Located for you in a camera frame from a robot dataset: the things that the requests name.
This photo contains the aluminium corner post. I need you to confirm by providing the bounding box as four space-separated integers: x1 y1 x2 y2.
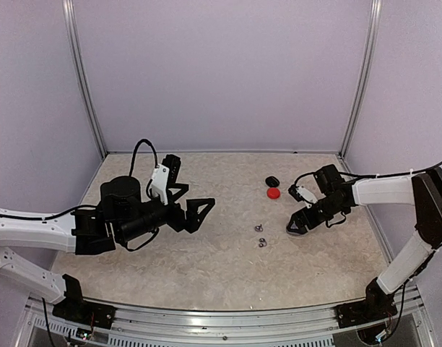
339 0 383 159
62 0 108 160

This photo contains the red round case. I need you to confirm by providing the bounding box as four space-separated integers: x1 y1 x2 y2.
266 187 281 200

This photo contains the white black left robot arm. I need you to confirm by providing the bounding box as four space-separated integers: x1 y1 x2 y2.
0 176 215 322

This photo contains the left aluminium corner post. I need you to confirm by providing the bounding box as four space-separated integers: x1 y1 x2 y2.
62 0 108 160

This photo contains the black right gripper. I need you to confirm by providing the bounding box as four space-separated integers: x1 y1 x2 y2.
287 194 346 234

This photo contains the black earbud charging case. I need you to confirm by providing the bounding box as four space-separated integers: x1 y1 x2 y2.
265 176 280 188

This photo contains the right aluminium corner post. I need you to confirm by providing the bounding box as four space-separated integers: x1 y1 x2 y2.
339 0 383 159

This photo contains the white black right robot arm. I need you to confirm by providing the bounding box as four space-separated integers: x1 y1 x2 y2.
286 164 442 321

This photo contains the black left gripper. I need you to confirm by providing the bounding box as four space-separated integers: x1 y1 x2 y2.
117 183 215 243

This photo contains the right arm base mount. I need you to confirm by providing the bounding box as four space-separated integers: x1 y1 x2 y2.
334 278 405 346

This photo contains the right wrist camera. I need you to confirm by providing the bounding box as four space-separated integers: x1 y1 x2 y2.
288 164 347 209

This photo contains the front aluminium rail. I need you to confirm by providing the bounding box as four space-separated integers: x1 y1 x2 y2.
12 286 438 346

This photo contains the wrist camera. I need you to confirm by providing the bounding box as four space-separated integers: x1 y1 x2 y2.
149 154 181 205
288 164 347 209

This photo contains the grey oval charging case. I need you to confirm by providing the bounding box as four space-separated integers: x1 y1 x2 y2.
286 229 301 236

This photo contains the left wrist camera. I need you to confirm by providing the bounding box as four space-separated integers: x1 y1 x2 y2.
149 154 181 205

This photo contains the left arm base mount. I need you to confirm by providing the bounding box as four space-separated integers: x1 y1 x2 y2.
53 274 116 330

